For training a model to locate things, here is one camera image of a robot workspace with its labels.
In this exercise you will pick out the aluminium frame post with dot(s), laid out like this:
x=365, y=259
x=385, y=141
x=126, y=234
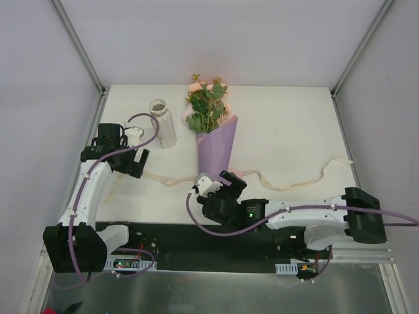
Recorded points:
x=77, y=45
x=362, y=46

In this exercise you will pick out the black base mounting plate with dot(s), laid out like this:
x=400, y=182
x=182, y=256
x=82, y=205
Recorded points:
x=185, y=247

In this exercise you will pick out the white ribbed ceramic vase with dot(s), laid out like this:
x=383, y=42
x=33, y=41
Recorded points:
x=166, y=136

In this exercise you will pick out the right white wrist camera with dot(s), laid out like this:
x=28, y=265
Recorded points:
x=203, y=185

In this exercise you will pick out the white cable duct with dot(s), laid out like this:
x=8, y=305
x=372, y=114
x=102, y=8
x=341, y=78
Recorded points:
x=124, y=264
x=294, y=268

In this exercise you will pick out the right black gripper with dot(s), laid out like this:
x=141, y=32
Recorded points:
x=226, y=191

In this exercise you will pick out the left aluminium frame post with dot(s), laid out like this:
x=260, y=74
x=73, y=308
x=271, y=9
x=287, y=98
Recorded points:
x=77, y=45

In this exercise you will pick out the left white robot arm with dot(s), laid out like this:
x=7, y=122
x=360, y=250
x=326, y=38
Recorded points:
x=74, y=244

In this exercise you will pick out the aluminium extrusion rail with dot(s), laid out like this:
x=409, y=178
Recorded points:
x=363, y=256

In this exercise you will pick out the left white cable duct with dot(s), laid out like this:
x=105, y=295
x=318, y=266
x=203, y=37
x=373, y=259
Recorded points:
x=124, y=264

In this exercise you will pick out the cream printed ribbon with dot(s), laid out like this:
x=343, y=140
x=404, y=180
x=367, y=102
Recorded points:
x=263, y=188

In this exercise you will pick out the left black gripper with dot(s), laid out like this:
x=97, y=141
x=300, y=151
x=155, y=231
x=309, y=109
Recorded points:
x=129, y=162

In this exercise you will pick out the red object at bottom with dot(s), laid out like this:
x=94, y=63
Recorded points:
x=49, y=311

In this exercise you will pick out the pink flowers with green leaves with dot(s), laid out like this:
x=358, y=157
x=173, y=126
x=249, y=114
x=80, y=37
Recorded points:
x=207, y=108

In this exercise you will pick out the purple wrapping paper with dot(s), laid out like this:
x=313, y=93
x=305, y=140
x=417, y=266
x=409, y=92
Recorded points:
x=215, y=148

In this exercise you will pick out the right white cable duct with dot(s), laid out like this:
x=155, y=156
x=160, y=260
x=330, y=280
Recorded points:
x=294, y=268

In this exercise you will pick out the right aluminium frame post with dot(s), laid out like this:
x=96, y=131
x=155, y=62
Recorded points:
x=362, y=46

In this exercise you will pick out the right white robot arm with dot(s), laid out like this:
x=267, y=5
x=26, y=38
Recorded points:
x=351, y=216

